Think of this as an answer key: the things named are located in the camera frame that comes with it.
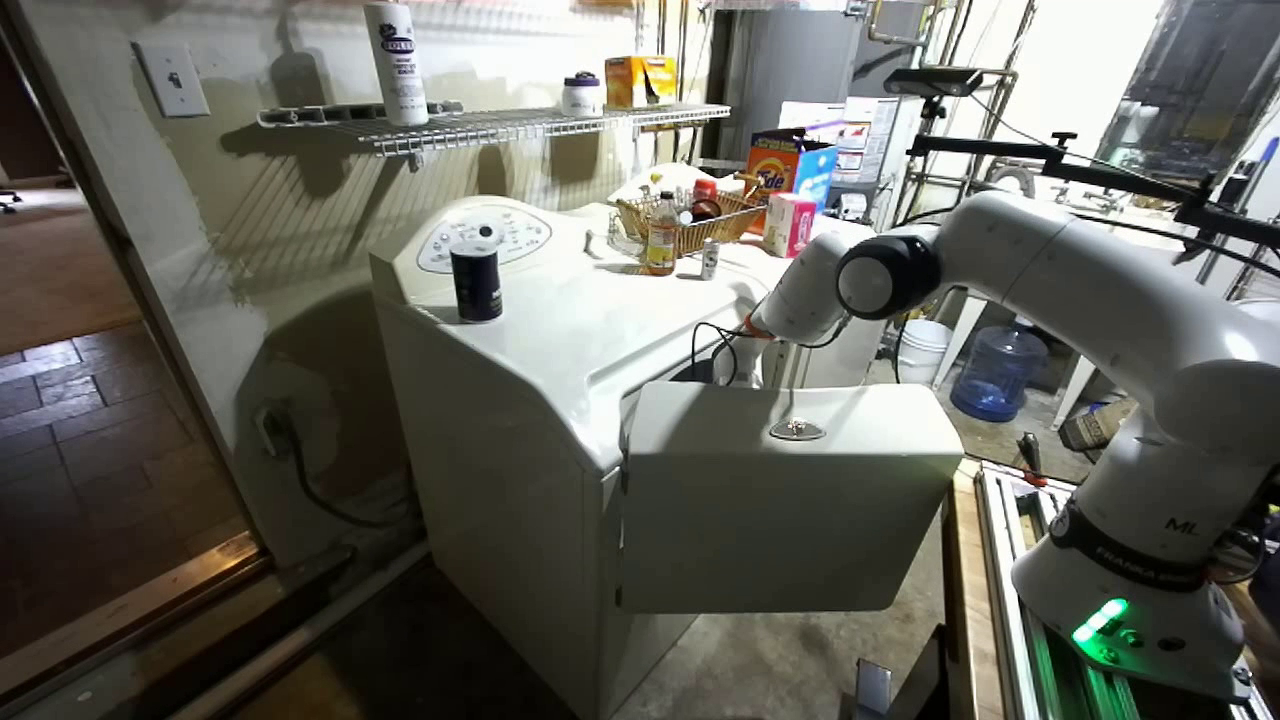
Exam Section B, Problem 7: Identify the aluminium rail frame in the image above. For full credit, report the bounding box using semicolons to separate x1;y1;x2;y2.
977;462;1280;720

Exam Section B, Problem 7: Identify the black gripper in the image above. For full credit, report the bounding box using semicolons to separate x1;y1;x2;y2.
718;326;785;392

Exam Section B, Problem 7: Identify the yellow cardboard box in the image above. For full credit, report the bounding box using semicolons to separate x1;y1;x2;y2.
600;52;683;114

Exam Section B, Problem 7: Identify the dark blue round canister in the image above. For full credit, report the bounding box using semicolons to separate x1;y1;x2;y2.
448;222;507;326

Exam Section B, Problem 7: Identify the black camera tripod arm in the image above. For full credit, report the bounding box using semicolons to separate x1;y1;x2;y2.
886;66;1280;292

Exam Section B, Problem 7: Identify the blue water jug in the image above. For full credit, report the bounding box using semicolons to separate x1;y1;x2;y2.
948;318;1051;425

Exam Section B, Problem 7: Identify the white wire wall shelf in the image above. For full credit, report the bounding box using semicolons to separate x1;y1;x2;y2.
251;98;737;151

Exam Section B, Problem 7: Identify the grey metal cabinet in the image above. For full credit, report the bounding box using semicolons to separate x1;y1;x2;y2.
726;0;887;136

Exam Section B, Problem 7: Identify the white wall switch plate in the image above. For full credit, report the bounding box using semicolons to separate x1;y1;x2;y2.
132;38;214;122

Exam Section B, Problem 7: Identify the wooden platform board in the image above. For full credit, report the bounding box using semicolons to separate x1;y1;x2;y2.
939;457;1021;720

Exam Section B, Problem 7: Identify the red capped bottle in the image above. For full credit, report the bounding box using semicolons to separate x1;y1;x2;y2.
689;171;728;226

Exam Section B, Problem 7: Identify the pink white carton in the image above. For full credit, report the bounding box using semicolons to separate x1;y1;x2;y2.
762;187;821;259

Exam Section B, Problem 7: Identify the tall white bottle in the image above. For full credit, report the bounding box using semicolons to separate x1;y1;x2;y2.
365;0;433;130

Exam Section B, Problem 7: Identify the orange detergent box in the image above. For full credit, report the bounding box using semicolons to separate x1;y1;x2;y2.
742;130;847;208

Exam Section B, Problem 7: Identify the white printed box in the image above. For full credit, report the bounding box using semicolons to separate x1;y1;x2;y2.
776;98;897;226

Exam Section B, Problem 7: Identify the white jar dark lid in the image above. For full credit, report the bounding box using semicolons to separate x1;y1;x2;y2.
557;68;611;117

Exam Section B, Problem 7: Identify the amber liquid bottle black cap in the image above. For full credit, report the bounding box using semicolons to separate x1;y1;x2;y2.
642;187;681;280

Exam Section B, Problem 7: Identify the black wall power cord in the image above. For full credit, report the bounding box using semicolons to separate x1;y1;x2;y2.
257;402;412;531

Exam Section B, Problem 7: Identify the white plastic bucket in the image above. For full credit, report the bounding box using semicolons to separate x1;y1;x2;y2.
891;318;952;388

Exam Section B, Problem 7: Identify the brown wicker basket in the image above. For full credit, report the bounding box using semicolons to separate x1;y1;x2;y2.
610;186;774;259

